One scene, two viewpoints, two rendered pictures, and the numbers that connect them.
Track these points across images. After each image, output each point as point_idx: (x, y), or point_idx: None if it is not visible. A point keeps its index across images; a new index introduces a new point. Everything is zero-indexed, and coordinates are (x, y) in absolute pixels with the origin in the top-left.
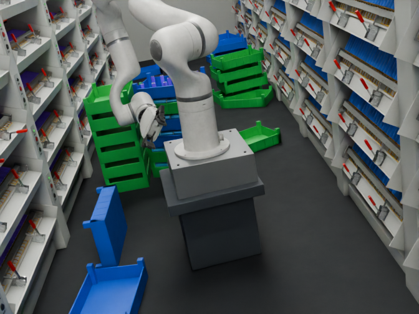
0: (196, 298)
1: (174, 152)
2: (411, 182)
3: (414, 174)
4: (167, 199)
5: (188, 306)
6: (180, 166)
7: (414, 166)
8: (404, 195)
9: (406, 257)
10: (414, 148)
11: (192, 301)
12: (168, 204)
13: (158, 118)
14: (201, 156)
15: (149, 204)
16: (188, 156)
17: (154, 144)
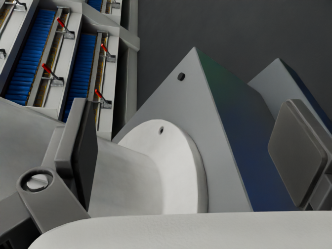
0: (324, 101)
1: (207, 175)
2: (34, 106)
3: (26, 106)
4: (294, 89)
5: (331, 82)
6: (177, 75)
7: (18, 104)
8: (48, 107)
9: (103, 131)
10: (0, 98)
11: (330, 94)
12: (282, 67)
13: (57, 170)
14: (129, 134)
15: None
16: (153, 121)
17: (284, 183)
